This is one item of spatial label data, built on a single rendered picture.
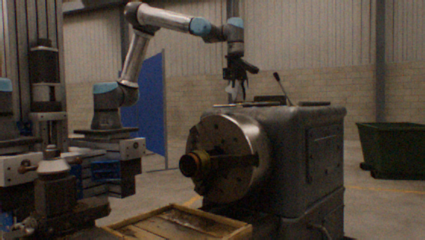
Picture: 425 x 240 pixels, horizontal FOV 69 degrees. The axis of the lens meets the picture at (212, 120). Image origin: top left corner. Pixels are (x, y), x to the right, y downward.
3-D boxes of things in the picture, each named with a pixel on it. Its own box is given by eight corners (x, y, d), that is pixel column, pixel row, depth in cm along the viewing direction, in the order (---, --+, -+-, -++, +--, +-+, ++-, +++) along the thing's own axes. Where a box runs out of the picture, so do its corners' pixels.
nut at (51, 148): (57, 156, 77) (56, 143, 77) (64, 158, 75) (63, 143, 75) (39, 159, 74) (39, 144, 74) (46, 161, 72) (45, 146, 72)
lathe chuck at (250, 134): (196, 181, 128) (205, 106, 122) (261, 211, 108) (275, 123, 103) (181, 186, 121) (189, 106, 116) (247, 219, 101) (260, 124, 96)
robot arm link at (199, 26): (115, -8, 141) (209, 13, 124) (130, 0, 152) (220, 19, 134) (110, 18, 143) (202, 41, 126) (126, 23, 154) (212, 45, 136)
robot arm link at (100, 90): (87, 108, 151) (86, 80, 150) (107, 108, 163) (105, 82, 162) (107, 108, 146) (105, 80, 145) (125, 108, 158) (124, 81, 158)
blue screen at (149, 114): (108, 147, 948) (105, 70, 936) (134, 145, 986) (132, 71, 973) (146, 172, 585) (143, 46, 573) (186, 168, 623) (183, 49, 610)
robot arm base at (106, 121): (83, 129, 152) (83, 108, 151) (108, 127, 165) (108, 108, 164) (104, 130, 144) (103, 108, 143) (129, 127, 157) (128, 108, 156)
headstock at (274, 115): (266, 172, 183) (264, 105, 181) (350, 184, 152) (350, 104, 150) (195, 196, 138) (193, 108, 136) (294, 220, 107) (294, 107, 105)
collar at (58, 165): (62, 166, 80) (61, 155, 80) (77, 170, 75) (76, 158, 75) (28, 172, 74) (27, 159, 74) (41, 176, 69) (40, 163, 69)
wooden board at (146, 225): (173, 212, 118) (173, 201, 118) (253, 237, 94) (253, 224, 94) (100, 239, 95) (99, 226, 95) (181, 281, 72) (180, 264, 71)
